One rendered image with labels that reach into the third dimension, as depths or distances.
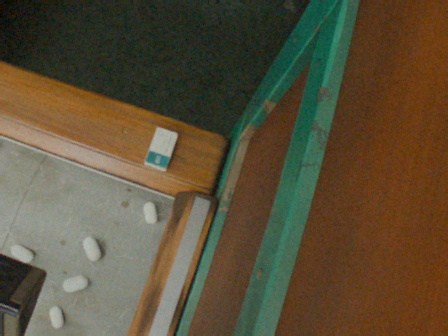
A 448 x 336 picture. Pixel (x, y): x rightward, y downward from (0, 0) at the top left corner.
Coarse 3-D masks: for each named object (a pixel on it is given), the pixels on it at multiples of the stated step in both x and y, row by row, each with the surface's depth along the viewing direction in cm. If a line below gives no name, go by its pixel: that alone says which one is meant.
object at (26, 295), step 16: (0, 256) 52; (0, 272) 49; (16, 272) 50; (32, 272) 51; (0, 288) 47; (16, 288) 48; (32, 288) 48; (0, 304) 45; (16, 304) 46; (32, 304) 50; (0, 320) 46; (16, 320) 46
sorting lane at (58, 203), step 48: (0, 144) 88; (0, 192) 85; (48, 192) 86; (96, 192) 86; (144, 192) 86; (0, 240) 83; (48, 240) 83; (96, 240) 84; (144, 240) 84; (48, 288) 81; (96, 288) 82
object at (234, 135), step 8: (248, 104) 81; (240, 120) 87; (240, 128) 80; (232, 136) 90; (232, 144) 86; (232, 152) 80; (224, 168) 85; (224, 176) 79; (224, 184) 77; (216, 192) 84; (216, 208) 76; (200, 256) 74; (184, 304) 72; (176, 328) 71
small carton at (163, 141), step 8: (160, 128) 85; (160, 136) 84; (168, 136) 84; (176, 136) 84; (152, 144) 84; (160, 144) 84; (168, 144) 84; (152, 152) 84; (160, 152) 84; (168, 152) 84; (152, 160) 83; (160, 160) 83; (168, 160) 83; (160, 168) 84
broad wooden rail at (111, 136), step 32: (0, 64) 89; (0, 96) 87; (32, 96) 87; (64, 96) 88; (96, 96) 88; (0, 128) 87; (32, 128) 86; (64, 128) 86; (96, 128) 86; (128, 128) 87; (192, 128) 87; (96, 160) 86; (128, 160) 85; (192, 160) 85; (224, 160) 86; (160, 192) 87
